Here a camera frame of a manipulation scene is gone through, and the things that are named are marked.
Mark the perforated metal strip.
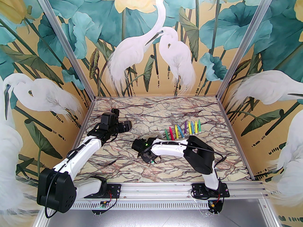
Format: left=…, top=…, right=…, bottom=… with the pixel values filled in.
left=46, top=201, right=210, bottom=210

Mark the grey metal sheet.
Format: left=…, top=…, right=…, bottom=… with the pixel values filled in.
left=36, top=209, right=278, bottom=227

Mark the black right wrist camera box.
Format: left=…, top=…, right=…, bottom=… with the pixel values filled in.
left=132, top=139, right=147, bottom=151

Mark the aluminium table side rail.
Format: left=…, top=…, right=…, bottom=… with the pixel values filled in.
left=57, top=97, right=96, bottom=183
left=217, top=97, right=256, bottom=181

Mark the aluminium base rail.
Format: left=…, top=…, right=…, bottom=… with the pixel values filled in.
left=45, top=182, right=267, bottom=200

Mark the aluminium table end rail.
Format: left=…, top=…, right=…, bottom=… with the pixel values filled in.
left=94, top=95, right=219, bottom=99

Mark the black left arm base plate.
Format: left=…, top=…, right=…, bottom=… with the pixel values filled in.
left=84, top=183, right=122, bottom=198

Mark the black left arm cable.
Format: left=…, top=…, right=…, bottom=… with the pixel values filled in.
left=45, top=126, right=101, bottom=219

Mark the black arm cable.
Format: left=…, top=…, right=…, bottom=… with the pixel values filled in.
left=45, top=126, right=101, bottom=219
left=185, top=143, right=226, bottom=165

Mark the red black wire pair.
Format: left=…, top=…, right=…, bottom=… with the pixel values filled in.
left=213, top=192, right=224, bottom=208
left=107, top=190, right=117, bottom=209

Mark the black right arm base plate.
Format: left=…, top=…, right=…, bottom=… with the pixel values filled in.
left=191, top=183, right=231, bottom=198

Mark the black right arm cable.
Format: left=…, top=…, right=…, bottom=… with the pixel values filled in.
left=185, top=143, right=226, bottom=165

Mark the black bracket with yellow connector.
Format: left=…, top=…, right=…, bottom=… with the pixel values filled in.
left=205, top=199, right=225, bottom=215

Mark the aluminium frame post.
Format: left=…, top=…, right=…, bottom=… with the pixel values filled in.
left=30, top=0, right=96, bottom=98
left=217, top=0, right=288, bottom=98

